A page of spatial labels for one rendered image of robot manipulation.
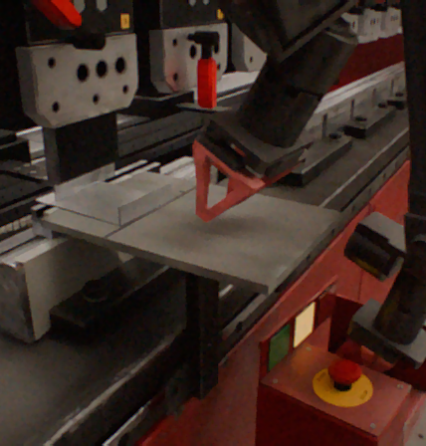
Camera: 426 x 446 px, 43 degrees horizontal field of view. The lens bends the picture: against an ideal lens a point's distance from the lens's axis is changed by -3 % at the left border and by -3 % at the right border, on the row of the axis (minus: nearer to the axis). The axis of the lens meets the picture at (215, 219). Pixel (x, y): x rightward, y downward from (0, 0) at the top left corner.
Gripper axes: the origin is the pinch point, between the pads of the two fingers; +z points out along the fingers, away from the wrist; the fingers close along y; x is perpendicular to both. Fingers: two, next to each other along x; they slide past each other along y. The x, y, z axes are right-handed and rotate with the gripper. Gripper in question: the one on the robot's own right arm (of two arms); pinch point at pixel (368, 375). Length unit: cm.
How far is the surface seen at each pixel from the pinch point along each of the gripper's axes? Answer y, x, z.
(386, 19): 47, -89, -30
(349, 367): 1.4, 9.7, -7.8
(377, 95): 44, -94, -9
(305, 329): 9.6, 5.0, -4.9
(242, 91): 65, -55, -7
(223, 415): 13.0, 13.1, 9.8
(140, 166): 37.0, 10.8, -17.2
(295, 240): 10.1, 18.8, -25.1
